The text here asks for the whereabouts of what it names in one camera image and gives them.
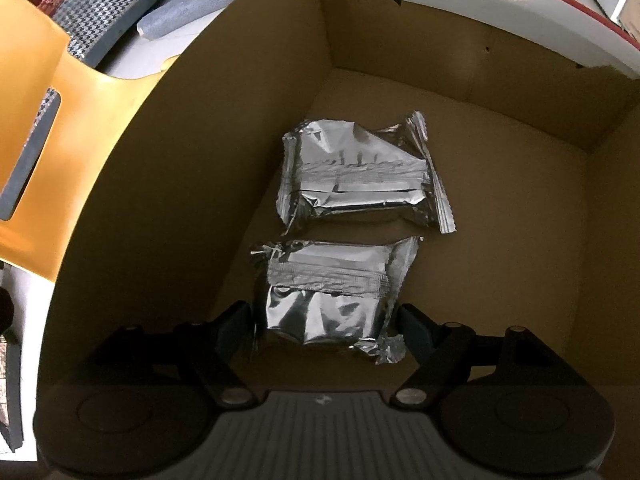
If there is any silver foil pouch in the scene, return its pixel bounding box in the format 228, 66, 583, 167
250, 236, 422, 364
276, 110, 457, 234

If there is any red cardboard shoe box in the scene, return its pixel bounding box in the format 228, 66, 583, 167
34, 0, 639, 479

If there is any yellow plastic chair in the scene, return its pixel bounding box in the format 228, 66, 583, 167
1, 0, 163, 282

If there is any houndstooth sofa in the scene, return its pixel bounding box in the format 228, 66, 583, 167
51, 0, 202, 70

